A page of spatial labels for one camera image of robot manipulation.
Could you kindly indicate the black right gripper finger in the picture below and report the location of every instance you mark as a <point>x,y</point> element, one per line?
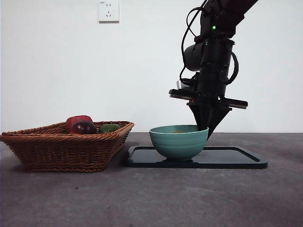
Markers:
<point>216,118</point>
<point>201,116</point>

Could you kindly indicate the yellow-orange oval fruit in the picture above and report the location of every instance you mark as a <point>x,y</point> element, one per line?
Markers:
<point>177,132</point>

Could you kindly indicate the teal ribbed bowl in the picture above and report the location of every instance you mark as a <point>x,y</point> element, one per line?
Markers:
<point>177,146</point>

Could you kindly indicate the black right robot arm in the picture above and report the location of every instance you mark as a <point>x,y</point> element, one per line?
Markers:
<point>217,47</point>

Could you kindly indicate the dark green rectangular tray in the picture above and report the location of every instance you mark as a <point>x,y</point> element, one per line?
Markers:
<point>225,158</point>

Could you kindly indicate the green avocado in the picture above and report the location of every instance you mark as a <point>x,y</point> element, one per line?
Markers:
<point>109,128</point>

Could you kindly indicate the dark purple plum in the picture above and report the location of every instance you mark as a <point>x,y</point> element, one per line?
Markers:
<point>83,127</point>

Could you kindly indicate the red apple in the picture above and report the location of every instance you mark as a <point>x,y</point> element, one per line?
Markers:
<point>75,120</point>

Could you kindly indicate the brown wicker basket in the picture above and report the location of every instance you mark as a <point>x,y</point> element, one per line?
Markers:
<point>59,153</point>

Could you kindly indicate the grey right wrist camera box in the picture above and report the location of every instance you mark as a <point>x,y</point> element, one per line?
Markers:
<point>179,84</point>

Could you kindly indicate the white wall socket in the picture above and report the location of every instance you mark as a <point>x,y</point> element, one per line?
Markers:
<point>109,11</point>

